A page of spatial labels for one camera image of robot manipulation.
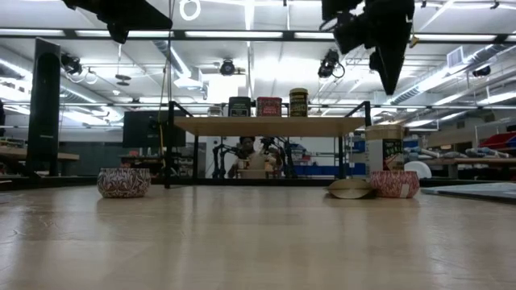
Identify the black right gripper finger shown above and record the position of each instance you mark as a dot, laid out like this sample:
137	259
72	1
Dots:
401	52
385	64

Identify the yellow-lidded dark spice jar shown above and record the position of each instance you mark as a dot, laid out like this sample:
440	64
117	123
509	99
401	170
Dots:
298	104

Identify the red smoked paprika tin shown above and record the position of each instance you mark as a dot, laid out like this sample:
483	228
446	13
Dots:
269	107

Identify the orange spice pouch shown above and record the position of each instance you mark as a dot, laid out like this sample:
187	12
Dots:
350	189

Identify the black square spice tin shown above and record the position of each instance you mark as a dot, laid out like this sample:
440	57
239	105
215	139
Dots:
240	108

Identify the purple patterned candle tin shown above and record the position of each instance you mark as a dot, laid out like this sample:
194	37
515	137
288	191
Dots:
123	183

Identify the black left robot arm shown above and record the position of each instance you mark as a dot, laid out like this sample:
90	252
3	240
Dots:
133	16

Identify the yellow hanging hook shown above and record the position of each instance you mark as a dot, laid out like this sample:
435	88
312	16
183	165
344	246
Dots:
414	41

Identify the white air vent grille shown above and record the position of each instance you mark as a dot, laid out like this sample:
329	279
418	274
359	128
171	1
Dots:
455	57

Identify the black ceiling fixture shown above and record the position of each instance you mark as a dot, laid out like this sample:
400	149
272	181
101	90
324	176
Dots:
481	71

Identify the blue storage bin rack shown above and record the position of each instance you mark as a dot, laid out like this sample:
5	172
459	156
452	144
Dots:
359	145

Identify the white round object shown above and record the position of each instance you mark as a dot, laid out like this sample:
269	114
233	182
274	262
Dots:
419	169

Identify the red storage bin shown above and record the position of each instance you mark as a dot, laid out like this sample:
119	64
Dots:
498	141

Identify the cluttered wooden workbench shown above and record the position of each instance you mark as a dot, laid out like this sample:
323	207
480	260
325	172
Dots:
483	161

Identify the Yellowstone poster book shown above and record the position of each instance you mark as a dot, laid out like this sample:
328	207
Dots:
475	191

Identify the black ceiling dome device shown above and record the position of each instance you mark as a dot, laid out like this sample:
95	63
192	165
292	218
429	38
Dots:
227	67

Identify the black monitor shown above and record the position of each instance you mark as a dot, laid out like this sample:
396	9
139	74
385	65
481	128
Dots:
139	129

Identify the black spotlight on column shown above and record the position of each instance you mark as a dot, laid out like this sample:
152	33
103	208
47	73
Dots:
71	63

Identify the black overhead crossbar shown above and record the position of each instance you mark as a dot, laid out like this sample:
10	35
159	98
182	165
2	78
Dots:
70	34

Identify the tall black column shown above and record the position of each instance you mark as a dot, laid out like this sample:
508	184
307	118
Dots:
42	121

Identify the wooden workbench with dark base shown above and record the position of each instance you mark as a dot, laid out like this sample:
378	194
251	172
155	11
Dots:
40	155

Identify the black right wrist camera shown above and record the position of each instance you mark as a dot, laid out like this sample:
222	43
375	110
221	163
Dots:
350	36

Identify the wooden shelf with black frame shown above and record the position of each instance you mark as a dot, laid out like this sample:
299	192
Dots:
262	126

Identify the black aluminium table frame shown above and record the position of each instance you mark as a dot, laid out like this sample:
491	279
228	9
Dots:
60	183

